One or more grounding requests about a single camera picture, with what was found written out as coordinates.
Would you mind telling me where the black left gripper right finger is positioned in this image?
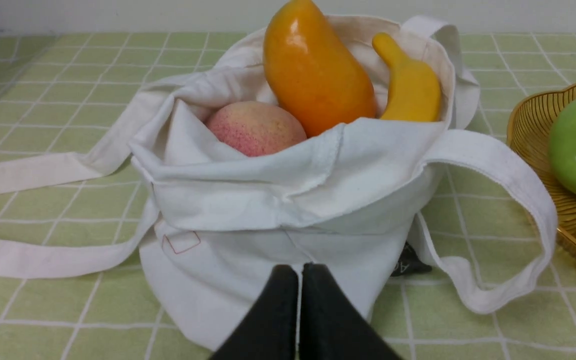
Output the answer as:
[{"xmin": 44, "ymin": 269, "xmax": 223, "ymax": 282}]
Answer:
[{"xmin": 298, "ymin": 263, "xmax": 402, "ymax": 360}]

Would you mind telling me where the orange mango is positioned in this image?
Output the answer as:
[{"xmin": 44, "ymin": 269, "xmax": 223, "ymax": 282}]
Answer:
[{"xmin": 263, "ymin": 0, "xmax": 378, "ymax": 138}]

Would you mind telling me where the yellow banana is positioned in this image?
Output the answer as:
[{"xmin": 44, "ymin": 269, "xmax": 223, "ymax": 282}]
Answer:
[{"xmin": 372, "ymin": 32, "xmax": 442, "ymax": 123}]

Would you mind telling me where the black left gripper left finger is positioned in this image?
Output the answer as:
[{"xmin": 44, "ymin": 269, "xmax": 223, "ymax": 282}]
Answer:
[{"xmin": 210, "ymin": 264, "xmax": 300, "ymax": 360}]

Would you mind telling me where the green checkered tablecloth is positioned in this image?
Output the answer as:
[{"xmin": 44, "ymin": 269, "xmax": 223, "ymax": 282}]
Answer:
[{"xmin": 0, "ymin": 32, "xmax": 576, "ymax": 360}]

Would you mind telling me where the pink peach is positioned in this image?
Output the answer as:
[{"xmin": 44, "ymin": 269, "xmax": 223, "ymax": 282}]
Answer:
[{"xmin": 205, "ymin": 101, "xmax": 307, "ymax": 157}]

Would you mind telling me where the white cloth tote bag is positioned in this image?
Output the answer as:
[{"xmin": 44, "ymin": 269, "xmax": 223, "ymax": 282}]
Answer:
[{"xmin": 0, "ymin": 15, "xmax": 558, "ymax": 350}]

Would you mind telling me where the black bag label tag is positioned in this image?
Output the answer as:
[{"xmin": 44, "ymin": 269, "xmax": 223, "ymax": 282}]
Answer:
[{"xmin": 390, "ymin": 242, "xmax": 432, "ymax": 278}]

